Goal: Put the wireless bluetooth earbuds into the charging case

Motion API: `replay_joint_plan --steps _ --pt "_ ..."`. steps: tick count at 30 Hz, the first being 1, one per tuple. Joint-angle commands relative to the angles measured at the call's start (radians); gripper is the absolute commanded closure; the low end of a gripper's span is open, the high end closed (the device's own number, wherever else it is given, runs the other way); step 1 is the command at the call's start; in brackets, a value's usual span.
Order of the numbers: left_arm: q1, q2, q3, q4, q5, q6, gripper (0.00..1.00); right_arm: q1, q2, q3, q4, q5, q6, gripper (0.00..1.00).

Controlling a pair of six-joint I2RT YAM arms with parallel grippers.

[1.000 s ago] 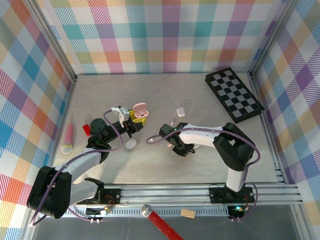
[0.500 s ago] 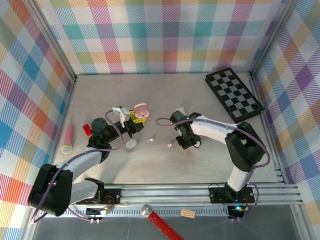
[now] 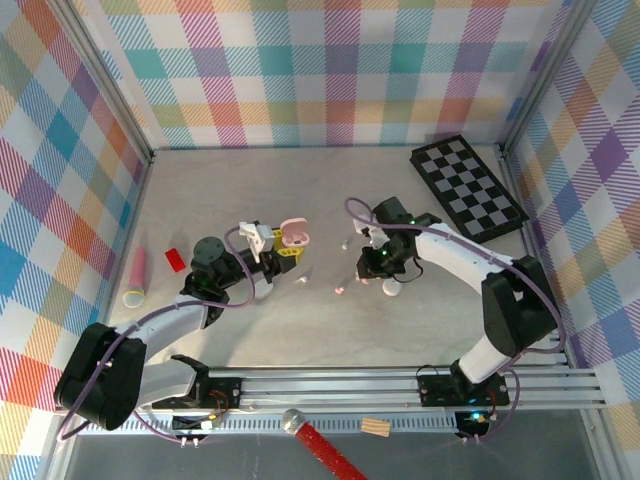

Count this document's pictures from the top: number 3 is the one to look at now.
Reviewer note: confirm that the pink earbud case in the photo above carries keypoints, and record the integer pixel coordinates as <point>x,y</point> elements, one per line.
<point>294,227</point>

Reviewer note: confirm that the white round earbud case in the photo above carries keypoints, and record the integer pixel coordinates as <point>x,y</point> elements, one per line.
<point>392,289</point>

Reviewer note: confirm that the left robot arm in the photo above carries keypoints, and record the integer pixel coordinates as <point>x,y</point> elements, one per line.
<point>100,370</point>

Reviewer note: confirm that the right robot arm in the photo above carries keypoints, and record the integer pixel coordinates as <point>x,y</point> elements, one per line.
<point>515,310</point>

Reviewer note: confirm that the red plastic block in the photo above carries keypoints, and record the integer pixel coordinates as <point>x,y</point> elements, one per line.
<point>175,259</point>

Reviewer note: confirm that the pink toy microphone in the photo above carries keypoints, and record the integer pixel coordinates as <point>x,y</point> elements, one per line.
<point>137,270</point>

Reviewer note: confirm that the black checkered chessboard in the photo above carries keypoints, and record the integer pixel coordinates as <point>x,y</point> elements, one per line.
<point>465,185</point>

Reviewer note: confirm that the small wooden block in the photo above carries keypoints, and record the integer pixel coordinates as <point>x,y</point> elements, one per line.
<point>376,427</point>

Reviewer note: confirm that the red glitter microphone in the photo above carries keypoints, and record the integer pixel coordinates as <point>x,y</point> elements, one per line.
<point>320,445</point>

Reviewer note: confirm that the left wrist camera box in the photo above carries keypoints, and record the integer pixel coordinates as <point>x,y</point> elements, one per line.
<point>257,237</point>

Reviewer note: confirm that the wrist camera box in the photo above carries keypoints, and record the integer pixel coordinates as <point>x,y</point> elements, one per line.
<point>361,227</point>
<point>257,237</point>

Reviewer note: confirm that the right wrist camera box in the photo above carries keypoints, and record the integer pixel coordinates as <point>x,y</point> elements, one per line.
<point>361,227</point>

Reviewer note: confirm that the aluminium side rail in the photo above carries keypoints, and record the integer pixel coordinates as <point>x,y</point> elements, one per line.
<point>531,240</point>
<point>136,200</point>

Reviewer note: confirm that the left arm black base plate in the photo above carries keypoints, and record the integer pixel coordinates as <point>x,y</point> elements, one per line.
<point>225,390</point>

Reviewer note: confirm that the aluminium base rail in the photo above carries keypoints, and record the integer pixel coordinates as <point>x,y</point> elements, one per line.
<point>325,392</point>

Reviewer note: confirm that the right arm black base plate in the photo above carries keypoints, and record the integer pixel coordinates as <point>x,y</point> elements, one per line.
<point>435,392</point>

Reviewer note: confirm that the aluminium corner post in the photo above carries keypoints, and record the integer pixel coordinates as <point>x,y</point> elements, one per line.
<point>544,75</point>
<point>108,75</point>

